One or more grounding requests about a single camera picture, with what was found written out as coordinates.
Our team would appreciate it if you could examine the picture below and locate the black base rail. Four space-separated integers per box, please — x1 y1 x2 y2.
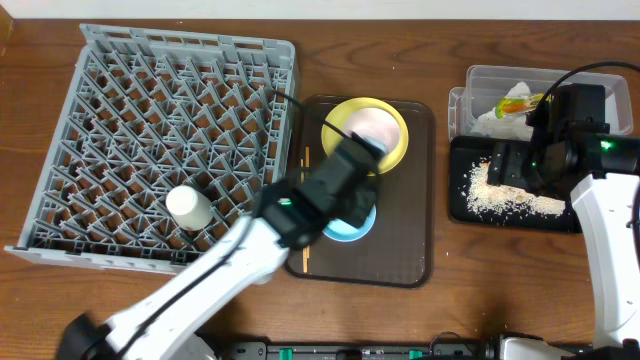
219 332 596 360

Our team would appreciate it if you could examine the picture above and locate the spilled rice pile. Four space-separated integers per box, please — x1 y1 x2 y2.
461 162 566 217

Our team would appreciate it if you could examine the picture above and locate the light blue bowl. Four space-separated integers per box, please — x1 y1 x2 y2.
323 206 377 243

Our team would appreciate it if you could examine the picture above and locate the yellow plate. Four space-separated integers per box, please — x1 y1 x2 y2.
321 97 409 174

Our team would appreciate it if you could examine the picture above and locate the grey dishwasher rack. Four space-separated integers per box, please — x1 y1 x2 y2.
10 24 299 275

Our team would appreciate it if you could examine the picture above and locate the clear plastic waste bin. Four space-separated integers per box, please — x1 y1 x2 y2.
448 65 634 139

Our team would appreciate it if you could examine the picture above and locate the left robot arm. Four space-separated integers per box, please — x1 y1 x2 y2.
55 133 389 359

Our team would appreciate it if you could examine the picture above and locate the white bowl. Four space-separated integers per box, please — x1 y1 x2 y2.
343 108 401 155

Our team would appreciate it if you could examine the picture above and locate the brown serving tray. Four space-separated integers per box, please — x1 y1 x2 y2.
284 99 436 289

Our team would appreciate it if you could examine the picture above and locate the left wooden chopstick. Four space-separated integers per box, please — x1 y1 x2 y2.
300 158 310 274

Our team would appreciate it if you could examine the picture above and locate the black waste tray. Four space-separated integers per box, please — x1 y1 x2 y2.
448 136 581 233

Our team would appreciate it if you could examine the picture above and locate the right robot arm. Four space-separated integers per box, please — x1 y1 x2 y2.
488 83 639 359

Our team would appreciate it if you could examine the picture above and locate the white cup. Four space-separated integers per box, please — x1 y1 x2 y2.
165 185 213 231

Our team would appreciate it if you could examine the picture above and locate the white napkin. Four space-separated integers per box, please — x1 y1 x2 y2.
470 82 533 141

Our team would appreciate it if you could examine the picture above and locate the green snack wrapper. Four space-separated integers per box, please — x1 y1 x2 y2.
495 94 543 119

